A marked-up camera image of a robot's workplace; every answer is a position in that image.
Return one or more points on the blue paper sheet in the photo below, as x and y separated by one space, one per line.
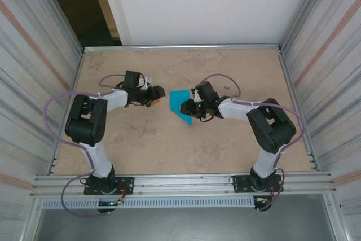
176 100

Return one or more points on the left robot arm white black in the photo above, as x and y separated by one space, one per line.
98 159

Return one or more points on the grey metal sheet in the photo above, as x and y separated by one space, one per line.
180 224

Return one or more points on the small right controller board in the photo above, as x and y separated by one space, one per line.
262 200

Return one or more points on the small controller board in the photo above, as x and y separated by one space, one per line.
110 203
262 200

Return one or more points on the small left controller board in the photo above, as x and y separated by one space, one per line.
110 203

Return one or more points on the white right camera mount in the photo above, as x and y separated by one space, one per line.
196 95

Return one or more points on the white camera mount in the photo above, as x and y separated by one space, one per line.
146 80
196 95

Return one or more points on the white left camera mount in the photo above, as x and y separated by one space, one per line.
146 80

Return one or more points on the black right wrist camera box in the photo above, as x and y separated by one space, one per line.
207 91

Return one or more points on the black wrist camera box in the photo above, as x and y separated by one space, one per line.
207 91
132 79

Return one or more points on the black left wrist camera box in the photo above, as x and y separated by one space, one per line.
132 79

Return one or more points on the wide aluminium frame rail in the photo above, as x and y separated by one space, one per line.
180 179

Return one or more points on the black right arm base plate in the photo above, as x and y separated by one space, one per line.
239 184

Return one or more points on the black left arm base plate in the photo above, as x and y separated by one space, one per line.
127 186

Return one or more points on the beige door frame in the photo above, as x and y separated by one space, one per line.
105 6

